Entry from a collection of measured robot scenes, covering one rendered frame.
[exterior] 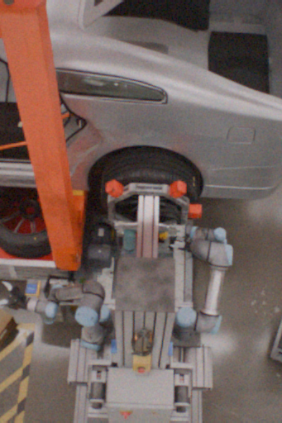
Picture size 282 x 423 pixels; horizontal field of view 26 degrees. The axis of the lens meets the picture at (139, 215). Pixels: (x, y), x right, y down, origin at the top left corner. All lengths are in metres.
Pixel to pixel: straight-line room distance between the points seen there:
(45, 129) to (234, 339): 2.42
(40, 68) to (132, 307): 1.07
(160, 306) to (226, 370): 2.14
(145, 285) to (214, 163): 1.60
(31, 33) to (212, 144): 1.66
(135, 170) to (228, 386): 1.73
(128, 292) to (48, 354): 2.15
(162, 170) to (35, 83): 1.44
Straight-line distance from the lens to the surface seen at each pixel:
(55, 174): 3.23
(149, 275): 2.56
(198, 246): 3.50
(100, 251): 4.44
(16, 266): 4.50
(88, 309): 3.12
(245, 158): 3.92
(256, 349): 4.67
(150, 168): 3.88
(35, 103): 2.80
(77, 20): 3.64
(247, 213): 5.17
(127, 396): 3.21
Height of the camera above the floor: 4.35
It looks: 59 degrees down
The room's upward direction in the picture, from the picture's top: 2 degrees clockwise
